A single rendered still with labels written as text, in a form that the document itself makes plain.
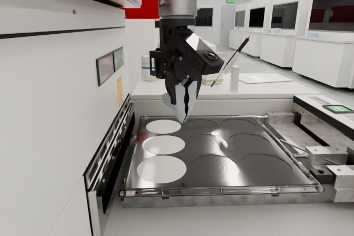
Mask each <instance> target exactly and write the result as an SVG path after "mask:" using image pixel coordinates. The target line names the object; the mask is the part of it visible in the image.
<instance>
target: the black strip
mask: <svg viewBox="0 0 354 236"><path fill-rule="evenodd" d="M293 102H295V103H296V104H298V105H300V106H301V107H302V108H304V109H306V110H307V111H309V112H310V113H312V114H314V115H315V116H317V117H319V118H320V119H322V120H324V121H325V122H327V123H328V124H330V125H332V126H333V127H335V128H336V129H338V130H339V131H341V132H342V133H344V134H346V135H347V136H349V137H351V138H352V139H354V129H352V128H350V127H349V126H347V125H345V124H343V123H342V122H340V121H338V120H336V119H335V118H333V117H331V116H330V115H328V114H326V113H324V112H323V111H321V110H319V109H317V108H315V107H314V106H312V105H310V104H308V103H307V102H305V101H303V100H301V99H300V98H298V97H296V96H293Z"/></svg>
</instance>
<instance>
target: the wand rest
mask: <svg viewBox="0 0 354 236"><path fill-rule="evenodd" d="M235 52H236V51H234V52H233V53H232V55H231V56H230V57H229V59H230V58H231V57H232V56H233V54H234V53H235ZM240 55H241V54H240V53H239V52H237V53H236V54H235V55H234V57H233V58H232V59H231V61H230V62H229V63H228V65H227V66H226V63H227V62H228V61H229V59H228V60H227V61H226V63H225V64H224V65H223V67H222V68H221V69H220V71H221V72H222V73H224V74H225V75H226V74H227V73H228V71H229V70H230V68H231V79H230V91H231V92H238V84H239V70H240V67H239V66H237V65H233V64H234V63H235V62H236V60H237V59H238V58H239V57H240ZM225 66H226V67H225ZM224 67H225V69H224Z"/></svg>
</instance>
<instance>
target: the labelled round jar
mask: <svg viewBox="0 0 354 236"><path fill-rule="evenodd" d="M141 61H142V63H141V68H142V80H144V81H157V80H158V79H159V78H156V76H152V75H150V55H142V56H141ZM152 70H153V71H154V58H152Z"/></svg>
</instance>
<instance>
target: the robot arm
mask: <svg viewBox="0 0 354 236"><path fill-rule="evenodd" d="M158 5H159V17H162V19H160V20H159V21H155V28H159V30H160V48H156V49H155V50H154V51H149V55H150V75H152V76H156V78H159V79H165V87H166V90H167V92H166V93H164V94H162V102H163V103H164V104H165V105H167V106H168V107H169V108H171V109H172V110H173V112H174V114H175V116H176V118H177V119H178V120H179V121H180V122H181V123H183V122H185V121H186V120H187V118H188V116H189V114H190V112H191V110H192V108H193V106H194V104H195V100H196V99H197V98H198V94H199V90H200V87H201V83H202V75H209V74H216V73H219V71H220V69H221V68H222V66H223V64H224V60H223V59H221V58H220V57H219V56H218V55H217V54H216V53H215V52H214V51H213V50H212V49H210V48H209V47H208V46H207V45H206V43H205V42H204V41H203V40H201V39H200V38H199V37H198V36H197V35H196V34H195V33H194V32H193V31H191V30H190V29H189V28H188V26H194V25H196V18H194V17H196V16H197V9H198V0H158ZM152 58H154V71H153V70H152ZM180 83H181V84H180Z"/></svg>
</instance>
